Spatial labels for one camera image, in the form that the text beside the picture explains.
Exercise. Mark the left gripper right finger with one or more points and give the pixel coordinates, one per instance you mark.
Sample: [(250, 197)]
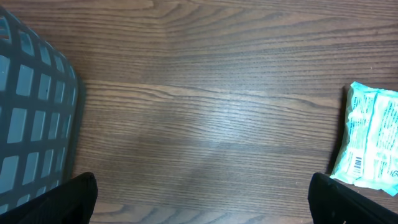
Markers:
[(331, 202)]

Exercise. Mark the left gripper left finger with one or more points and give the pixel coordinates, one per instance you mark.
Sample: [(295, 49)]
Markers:
[(72, 202)]

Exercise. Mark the teal snack packet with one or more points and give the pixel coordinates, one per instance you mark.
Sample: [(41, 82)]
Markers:
[(368, 154)]

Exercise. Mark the grey plastic shopping basket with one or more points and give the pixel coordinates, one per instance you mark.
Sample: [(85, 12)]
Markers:
[(39, 95)]

